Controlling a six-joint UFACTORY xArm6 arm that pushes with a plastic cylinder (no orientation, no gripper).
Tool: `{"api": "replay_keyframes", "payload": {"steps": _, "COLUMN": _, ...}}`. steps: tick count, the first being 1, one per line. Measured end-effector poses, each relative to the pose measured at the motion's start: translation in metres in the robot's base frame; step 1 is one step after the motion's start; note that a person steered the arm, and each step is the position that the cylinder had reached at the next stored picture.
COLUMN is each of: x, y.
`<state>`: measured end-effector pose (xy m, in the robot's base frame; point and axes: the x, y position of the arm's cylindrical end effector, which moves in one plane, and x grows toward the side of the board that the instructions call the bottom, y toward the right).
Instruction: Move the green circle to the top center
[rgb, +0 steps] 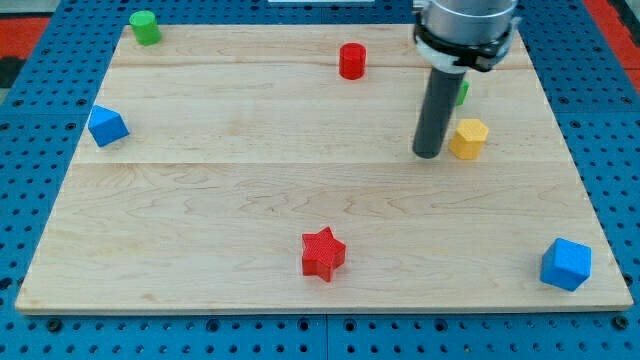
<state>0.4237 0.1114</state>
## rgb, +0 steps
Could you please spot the green cylinder block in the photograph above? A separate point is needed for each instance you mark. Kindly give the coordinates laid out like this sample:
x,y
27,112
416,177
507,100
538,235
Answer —
x,y
145,27

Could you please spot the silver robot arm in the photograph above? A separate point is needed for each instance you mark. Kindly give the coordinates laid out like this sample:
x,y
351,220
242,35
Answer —
x,y
458,35

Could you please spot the red star block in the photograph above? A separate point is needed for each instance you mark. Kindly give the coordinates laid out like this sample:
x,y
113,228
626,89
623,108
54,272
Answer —
x,y
322,254

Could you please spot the light wooden board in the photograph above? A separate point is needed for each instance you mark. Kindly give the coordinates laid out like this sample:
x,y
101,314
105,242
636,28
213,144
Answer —
x,y
244,138

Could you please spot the red cylinder block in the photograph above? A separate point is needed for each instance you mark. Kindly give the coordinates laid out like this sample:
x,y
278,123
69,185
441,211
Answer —
x,y
352,61

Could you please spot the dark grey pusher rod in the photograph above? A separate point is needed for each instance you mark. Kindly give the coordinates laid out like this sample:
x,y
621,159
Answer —
x,y
439,101

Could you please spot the yellow hexagon block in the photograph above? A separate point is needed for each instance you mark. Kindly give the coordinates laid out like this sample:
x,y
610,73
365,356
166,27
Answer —
x,y
469,138

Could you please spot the green block behind rod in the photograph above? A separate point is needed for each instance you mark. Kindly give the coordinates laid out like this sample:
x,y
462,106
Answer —
x,y
462,93

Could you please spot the blue triangular block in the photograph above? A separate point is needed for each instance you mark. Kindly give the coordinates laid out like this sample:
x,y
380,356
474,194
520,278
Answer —
x,y
106,126

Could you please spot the blue cube block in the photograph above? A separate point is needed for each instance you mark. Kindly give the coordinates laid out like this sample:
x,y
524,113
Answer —
x,y
566,264

